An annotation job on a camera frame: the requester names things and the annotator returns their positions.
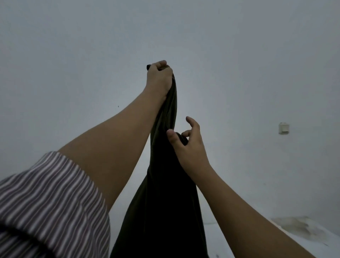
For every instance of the person's right hand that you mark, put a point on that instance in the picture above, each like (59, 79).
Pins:
(191, 154)

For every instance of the person's left hand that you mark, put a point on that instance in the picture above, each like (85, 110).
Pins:
(158, 79)

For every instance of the person's right middle finger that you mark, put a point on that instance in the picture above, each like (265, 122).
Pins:
(186, 133)

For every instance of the person's left thumb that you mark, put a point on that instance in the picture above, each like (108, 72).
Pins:
(160, 63)

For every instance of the person's right thumb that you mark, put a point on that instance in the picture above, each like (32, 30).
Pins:
(175, 138)

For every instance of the dark olive cloth garment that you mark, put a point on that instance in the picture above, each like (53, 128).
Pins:
(164, 191)

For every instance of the person's left forearm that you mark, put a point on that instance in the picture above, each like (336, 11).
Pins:
(114, 148)

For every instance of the person's right forearm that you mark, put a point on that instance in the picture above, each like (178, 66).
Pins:
(247, 215)

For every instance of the striped shirt sleeve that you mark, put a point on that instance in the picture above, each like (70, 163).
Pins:
(50, 210)

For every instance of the white wall socket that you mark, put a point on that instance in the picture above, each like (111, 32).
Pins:
(284, 128)

